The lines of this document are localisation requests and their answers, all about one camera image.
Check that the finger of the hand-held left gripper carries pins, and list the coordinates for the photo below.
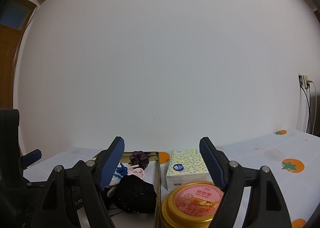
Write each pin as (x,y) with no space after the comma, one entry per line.
(32,157)

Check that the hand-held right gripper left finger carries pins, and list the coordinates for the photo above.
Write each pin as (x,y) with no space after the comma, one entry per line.
(112,163)

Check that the rectangular gold tin tray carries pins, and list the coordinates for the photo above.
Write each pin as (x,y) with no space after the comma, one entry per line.
(151,174)

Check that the white wall outlet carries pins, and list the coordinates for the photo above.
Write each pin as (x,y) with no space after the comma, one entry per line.
(303,80)

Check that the wooden door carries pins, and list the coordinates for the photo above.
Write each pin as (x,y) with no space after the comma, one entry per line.
(10,55)

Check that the white knit glove blue band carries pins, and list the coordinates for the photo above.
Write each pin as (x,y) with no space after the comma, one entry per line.
(116,180)

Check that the blue knitted bow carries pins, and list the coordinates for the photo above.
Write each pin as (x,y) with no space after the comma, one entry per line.
(121,170)

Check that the yellow dotted tissue pack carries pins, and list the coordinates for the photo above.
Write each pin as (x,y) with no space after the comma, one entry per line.
(185,165)

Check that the round gold tin pink lid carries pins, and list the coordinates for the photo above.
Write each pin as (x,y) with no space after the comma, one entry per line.
(190,200)

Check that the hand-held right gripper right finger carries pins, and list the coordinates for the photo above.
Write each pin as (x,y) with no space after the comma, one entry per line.
(212,163)

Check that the purple scrunchie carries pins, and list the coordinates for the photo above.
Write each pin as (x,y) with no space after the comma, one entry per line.
(138,159)

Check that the white persimmon print tablecloth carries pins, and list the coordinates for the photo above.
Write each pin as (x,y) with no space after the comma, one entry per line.
(262,153)

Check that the black studded cloth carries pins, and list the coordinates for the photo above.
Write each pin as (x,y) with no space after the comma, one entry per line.
(137,195)

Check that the pink sock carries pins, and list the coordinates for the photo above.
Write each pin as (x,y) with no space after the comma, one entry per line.
(137,173)

